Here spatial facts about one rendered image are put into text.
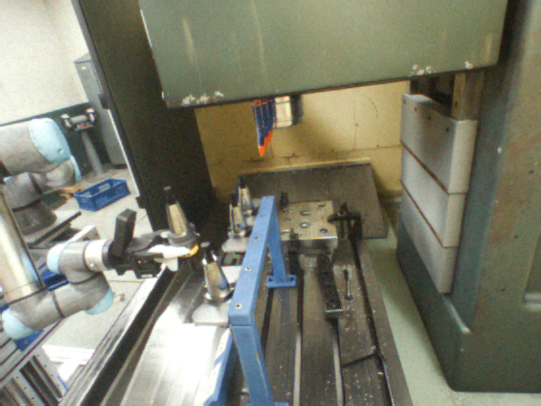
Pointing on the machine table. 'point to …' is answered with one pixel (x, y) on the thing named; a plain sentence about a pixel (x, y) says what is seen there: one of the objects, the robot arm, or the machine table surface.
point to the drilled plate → (312, 240)
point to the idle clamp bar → (328, 289)
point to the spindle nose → (286, 111)
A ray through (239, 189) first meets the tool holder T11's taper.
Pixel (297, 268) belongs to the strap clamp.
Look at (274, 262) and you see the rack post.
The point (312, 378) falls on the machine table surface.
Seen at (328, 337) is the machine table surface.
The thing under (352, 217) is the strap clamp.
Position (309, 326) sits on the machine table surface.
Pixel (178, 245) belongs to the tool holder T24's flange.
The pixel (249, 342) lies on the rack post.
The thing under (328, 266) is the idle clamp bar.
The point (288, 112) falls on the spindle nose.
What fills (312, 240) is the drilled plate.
